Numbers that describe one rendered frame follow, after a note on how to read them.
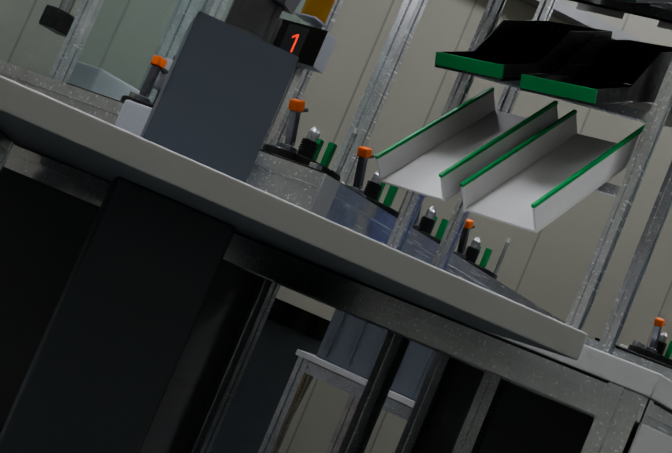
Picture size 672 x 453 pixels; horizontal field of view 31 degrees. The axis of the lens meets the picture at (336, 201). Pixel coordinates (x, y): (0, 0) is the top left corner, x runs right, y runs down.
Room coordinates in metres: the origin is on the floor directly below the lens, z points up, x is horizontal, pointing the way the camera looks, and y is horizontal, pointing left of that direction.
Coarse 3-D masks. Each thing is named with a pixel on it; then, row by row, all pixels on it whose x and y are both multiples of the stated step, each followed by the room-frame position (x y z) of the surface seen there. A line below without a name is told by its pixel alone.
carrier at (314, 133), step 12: (312, 132) 1.98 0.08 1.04; (264, 144) 1.98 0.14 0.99; (276, 144) 2.00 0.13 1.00; (300, 144) 1.99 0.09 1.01; (312, 144) 1.98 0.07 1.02; (348, 144) 1.99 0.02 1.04; (276, 156) 1.87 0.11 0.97; (288, 156) 1.93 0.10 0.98; (300, 156) 1.92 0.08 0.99; (312, 156) 1.99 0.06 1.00; (324, 156) 2.02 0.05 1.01; (312, 168) 1.84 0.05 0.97; (324, 168) 1.94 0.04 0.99; (336, 180) 1.87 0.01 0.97
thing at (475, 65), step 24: (504, 24) 1.92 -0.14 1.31; (528, 24) 1.96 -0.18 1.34; (552, 24) 1.99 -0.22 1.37; (480, 48) 1.89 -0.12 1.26; (504, 48) 1.94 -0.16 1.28; (528, 48) 1.98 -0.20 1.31; (552, 48) 1.81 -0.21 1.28; (576, 48) 1.85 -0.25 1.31; (480, 72) 1.77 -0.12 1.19; (504, 72) 1.75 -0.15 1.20; (528, 72) 1.79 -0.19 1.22; (552, 72) 1.83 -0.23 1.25
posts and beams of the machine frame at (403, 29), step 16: (416, 0) 3.22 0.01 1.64; (400, 16) 3.24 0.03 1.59; (416, 16) 3.24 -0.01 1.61; (400, 32) 3.23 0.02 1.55; (384, 48) 3.24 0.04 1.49; (400, 48) 3.23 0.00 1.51; (384, 64) 3.24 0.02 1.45; (400, 64) 3.26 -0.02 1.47; (384, 80) 3.22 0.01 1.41; (368, 96) 3.23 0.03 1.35; (384, 96) 3.25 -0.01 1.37; (368, 112) 3.22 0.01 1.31; (352, 128) 3.24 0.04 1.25; (368, 128) 3.24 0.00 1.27; (336, 160) 3.24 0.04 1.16; (352, 160) 3.23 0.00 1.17; (352, 176) 3.25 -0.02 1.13
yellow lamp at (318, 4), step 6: (306, 0) 2.19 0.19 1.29; (312, 0) 2.18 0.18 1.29; (318, 0) 2.18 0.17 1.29; (324, 0) 2.18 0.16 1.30; (330, 0) 2.18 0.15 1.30; (306, 6) 2.18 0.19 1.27; (312, 6) 2.18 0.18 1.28; (318, 6) 2.18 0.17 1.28; (324, 6) 2.18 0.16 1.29; (330, 6) 2.19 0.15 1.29; (300, 12) 2.20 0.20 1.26; (306, 12) 2.18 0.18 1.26; (312, 12) 2.18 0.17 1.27; (318, 12) 2.18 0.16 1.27; (324, 12) 2.18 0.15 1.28; (318, 18) 2.18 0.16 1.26; (324, 18) 2.19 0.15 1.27
